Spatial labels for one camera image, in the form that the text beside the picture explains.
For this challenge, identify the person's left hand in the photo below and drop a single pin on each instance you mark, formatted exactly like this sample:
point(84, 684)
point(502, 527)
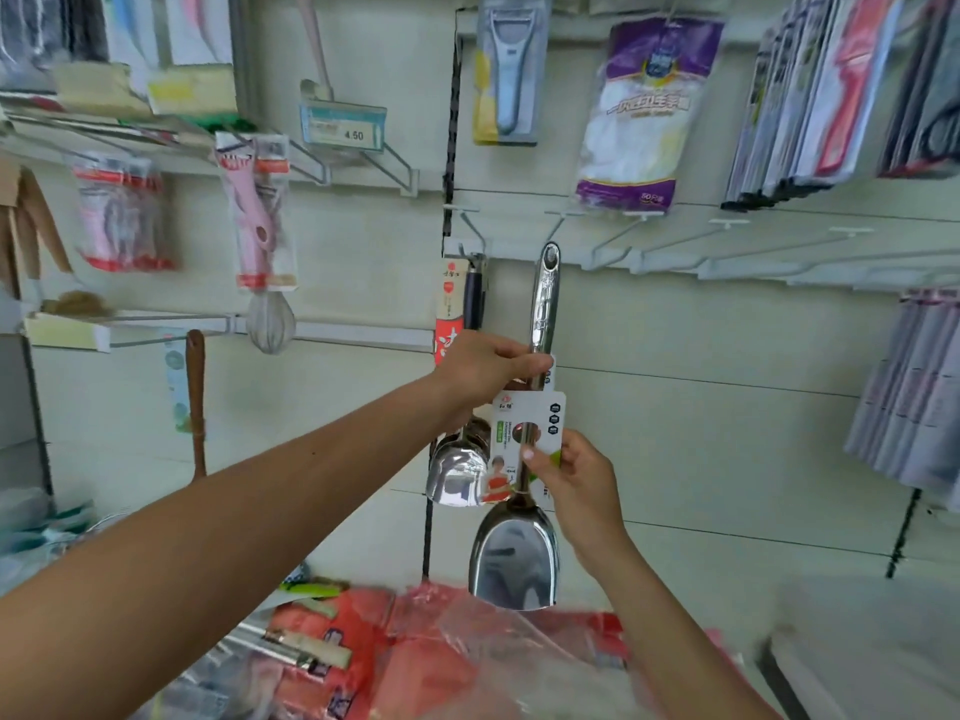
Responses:
point(488, 367)

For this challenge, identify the person's right hand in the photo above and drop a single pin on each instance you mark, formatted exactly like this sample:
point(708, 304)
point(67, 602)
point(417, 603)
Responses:
point(578, 495)

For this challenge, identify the red white packet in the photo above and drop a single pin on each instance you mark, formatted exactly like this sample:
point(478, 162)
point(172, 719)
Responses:
point(450, 315)

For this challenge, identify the steel spatula with label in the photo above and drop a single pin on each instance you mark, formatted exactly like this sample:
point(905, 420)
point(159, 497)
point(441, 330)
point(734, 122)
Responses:
point(513, 570)

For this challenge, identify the person's left forearm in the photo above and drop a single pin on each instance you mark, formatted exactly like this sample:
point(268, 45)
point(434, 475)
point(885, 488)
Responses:
point(225, 562)

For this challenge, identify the person's right forearm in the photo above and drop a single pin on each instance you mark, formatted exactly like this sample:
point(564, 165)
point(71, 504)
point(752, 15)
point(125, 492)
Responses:
point(683, 652)

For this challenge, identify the red plastic wrapped packets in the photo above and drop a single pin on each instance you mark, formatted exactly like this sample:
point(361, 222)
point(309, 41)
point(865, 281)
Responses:
point(450, 652)

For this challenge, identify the white price label holder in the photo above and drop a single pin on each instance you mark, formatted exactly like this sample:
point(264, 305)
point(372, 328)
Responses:
point(342, 130)

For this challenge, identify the dark wooden spatula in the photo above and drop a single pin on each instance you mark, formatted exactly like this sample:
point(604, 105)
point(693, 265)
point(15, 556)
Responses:
point(195, 397)

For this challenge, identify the white purple bag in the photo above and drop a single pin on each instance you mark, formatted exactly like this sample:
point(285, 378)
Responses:
point(645, 112)

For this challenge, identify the blue yellow peeler packet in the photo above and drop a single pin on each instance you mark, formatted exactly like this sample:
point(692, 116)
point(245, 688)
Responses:
point(513, 67)

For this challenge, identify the large steel strainer ladle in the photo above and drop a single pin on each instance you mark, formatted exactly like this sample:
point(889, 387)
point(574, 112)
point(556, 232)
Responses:
point(300, 648)

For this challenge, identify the row of scissors packets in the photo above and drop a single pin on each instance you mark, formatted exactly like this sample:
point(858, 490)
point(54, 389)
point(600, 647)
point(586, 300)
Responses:
point(915, 397)

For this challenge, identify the pale round hanging utensil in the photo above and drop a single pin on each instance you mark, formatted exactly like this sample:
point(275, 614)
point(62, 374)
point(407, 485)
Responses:
point(312, 45)

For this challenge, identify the row of hanging flat packets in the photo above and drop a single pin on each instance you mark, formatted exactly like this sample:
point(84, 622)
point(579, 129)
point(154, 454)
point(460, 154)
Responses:
point(810, 97)

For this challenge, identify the white green utensil packet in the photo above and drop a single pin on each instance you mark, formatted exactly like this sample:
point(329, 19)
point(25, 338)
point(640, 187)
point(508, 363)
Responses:
point(131, 22)
point(198, 22)

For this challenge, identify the pile of plastic wrapped utensils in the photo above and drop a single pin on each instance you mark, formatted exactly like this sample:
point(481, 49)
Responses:
point(38, 547)

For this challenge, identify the wooden dish brushes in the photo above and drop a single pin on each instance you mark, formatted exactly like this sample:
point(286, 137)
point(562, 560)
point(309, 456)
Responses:
point(12, 217)

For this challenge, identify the black scissors grey card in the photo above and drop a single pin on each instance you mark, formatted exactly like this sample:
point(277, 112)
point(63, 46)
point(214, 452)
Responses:
point(930, 82)

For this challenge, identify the black utensil packet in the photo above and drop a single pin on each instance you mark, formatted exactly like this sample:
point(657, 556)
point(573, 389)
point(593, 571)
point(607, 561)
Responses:
point(30, 25)

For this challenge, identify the black wall divider strip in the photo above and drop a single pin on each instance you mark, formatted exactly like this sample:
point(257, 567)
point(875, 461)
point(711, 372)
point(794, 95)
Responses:
point(453, 127)

